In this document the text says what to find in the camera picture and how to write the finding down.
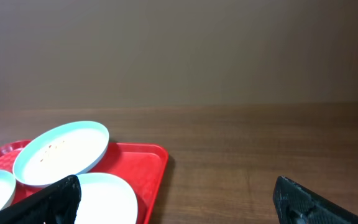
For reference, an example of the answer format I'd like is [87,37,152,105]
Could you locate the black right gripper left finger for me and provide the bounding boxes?
[0,175,81,224]

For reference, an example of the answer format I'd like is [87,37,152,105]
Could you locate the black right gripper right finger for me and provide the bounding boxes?
[273,176,358,224]

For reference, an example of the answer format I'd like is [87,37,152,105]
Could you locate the white plate top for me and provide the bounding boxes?
[12,121,109,187]

